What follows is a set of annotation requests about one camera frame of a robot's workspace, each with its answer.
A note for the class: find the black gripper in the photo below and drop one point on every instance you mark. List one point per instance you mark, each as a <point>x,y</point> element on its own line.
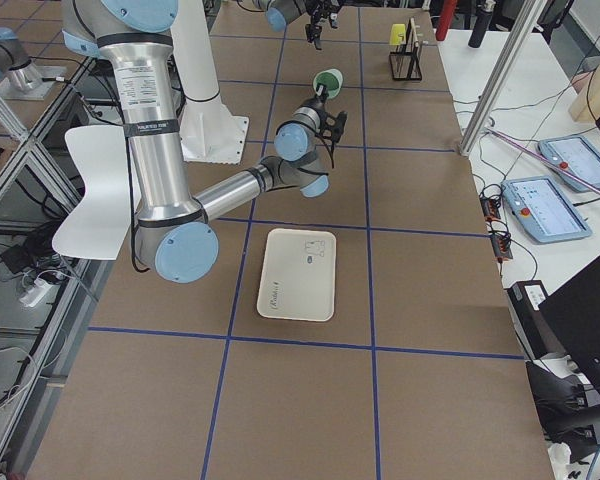
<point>314,25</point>
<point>318,102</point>

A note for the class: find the green plastic cup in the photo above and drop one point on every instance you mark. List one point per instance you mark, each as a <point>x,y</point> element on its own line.
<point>332,79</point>

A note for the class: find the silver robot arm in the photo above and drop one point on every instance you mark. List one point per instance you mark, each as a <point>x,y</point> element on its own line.
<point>281,13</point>
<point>172,113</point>

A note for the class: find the yellow plastic cup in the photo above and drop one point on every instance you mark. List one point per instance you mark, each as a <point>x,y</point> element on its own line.
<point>398,34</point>

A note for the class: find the beige rabbit tray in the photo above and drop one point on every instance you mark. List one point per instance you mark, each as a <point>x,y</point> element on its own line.
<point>298,276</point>

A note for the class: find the red bottle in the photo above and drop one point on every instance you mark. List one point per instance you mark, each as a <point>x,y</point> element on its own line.
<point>445,19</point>

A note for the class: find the black bottle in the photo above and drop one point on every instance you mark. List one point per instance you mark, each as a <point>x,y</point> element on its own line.
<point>484,13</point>

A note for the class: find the blue teach pendant near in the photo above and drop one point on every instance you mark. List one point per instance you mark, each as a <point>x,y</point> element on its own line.
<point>543,210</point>

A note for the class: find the blue teach pendant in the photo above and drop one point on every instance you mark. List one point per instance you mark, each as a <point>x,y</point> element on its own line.
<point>576,155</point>
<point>543,210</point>

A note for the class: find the blue teach pendant far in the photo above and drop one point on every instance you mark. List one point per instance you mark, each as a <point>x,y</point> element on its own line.
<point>576,155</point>

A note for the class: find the white chair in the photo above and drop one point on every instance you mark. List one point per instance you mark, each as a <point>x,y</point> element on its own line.
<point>96,228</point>

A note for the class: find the black laptop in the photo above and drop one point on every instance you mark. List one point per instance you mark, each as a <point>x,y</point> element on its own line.
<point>573,314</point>

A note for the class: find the black wire cup rack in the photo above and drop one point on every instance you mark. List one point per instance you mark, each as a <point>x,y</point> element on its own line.
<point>404,60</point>

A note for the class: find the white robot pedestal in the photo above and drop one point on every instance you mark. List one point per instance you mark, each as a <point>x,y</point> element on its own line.
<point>209,132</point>

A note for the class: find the aluminium frame post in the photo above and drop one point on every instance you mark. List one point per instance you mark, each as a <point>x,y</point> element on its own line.
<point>527,19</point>

